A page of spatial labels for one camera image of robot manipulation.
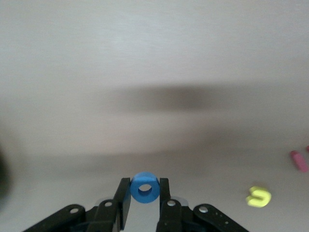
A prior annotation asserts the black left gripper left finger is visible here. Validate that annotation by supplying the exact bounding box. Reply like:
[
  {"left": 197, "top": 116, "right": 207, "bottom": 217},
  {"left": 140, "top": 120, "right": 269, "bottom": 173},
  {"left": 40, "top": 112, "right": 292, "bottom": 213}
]
[{"left": 23, "top": 178, "right": 132, "bottom": 232}]

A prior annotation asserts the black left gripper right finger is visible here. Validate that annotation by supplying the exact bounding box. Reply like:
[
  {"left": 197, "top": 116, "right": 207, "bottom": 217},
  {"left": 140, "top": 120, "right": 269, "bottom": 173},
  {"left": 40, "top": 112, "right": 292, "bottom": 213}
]
[{"left": 155, "top": 178, "right": 250, "bottom": 232}]

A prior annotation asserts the blue letter o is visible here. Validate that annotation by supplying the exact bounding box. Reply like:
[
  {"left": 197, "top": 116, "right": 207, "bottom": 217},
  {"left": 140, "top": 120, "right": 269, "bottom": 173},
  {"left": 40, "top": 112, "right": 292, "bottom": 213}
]
[{"left": 129, "top": 171, "right": 160, "bottom": 205}]

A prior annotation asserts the yellow letter n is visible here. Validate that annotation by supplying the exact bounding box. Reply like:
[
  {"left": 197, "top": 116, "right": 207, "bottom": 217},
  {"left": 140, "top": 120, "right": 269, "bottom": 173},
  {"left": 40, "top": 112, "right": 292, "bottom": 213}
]
[{"left": 245, "top": 186, "right": 272, "bottom": 208}]

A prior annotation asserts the pink letter l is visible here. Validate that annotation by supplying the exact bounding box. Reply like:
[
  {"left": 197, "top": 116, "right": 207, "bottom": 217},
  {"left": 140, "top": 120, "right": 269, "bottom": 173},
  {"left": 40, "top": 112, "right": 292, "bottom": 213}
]
[{"left": 289, "top": 150, "right": 309, "bottom": 173}]

